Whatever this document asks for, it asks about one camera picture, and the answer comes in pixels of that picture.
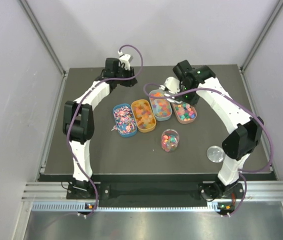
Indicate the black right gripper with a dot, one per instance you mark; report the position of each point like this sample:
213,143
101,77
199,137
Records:
191,102

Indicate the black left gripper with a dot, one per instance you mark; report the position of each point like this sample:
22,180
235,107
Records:
128,77

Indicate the silver metal scoop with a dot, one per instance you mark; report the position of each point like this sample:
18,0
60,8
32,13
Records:
172,99

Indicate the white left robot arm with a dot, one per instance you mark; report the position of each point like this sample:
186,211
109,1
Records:
78,121

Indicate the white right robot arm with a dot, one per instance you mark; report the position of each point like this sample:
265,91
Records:
244,130

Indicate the pink candy tray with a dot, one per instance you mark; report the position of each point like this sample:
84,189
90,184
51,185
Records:
184,112

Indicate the light blue candy tray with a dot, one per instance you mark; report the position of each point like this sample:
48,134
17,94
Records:
161,107

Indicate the orange candy tray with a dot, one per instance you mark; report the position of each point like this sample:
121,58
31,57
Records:
144,116

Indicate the fallen swirl lollipop candy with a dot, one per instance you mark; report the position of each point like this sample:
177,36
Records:
115,128

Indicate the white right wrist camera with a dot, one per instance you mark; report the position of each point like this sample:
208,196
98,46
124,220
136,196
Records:
171,84

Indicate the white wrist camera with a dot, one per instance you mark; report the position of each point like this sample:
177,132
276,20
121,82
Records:
125,60
171,84

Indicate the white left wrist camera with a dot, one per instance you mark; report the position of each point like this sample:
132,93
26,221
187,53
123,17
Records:
125,60

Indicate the aluminium left frame post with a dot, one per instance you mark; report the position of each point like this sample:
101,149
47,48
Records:
41,34

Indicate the aluminium frame post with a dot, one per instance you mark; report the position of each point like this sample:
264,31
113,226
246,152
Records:
275,12
41,34

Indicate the aluminium right frame post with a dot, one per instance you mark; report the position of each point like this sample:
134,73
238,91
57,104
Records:
275,12

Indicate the aluminium front frame rail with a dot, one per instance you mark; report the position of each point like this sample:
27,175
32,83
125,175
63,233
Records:
259,191

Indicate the grey slotted cable duct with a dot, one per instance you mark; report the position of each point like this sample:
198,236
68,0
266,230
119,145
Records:
87,206

